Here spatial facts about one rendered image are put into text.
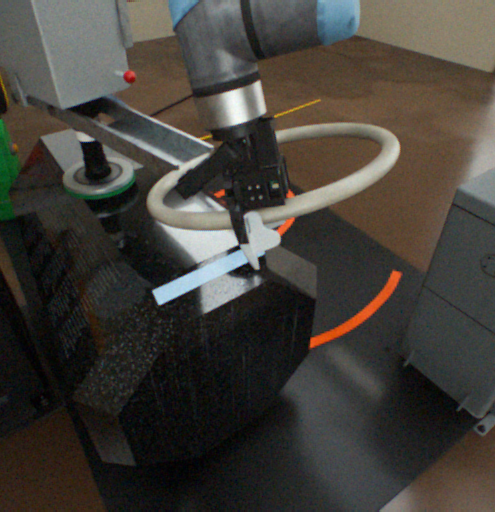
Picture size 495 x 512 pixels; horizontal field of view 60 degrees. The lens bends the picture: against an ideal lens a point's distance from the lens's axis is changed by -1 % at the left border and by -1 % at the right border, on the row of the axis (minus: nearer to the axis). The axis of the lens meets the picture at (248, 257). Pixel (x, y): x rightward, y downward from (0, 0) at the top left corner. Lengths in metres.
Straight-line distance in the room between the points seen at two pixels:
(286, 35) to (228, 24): 0.07
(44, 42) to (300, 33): 0.75
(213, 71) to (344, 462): 1.44
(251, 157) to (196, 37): 0.16
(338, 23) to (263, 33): 0.08
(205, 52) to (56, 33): 0.66
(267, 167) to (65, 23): 0.72
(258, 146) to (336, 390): 1.40
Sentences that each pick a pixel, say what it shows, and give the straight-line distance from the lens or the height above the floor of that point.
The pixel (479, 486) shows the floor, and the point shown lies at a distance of 1.85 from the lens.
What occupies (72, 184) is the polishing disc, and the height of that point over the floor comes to 0.89.
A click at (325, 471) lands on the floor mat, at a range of 1.70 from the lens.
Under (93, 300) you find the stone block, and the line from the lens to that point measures 1.20.
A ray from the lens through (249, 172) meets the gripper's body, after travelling 0.60.
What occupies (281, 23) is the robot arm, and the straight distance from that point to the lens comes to 0.53.
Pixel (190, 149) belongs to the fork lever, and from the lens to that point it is 1.10.
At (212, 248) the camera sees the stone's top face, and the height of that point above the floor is 0.85.
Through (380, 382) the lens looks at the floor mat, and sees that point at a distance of 1.93.
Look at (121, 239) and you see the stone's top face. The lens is 1.21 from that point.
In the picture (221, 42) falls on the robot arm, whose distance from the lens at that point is 0.55.
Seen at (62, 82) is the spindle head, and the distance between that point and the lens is 1.20.
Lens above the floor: 1.56
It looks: 40 degrees down
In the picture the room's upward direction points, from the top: straight up
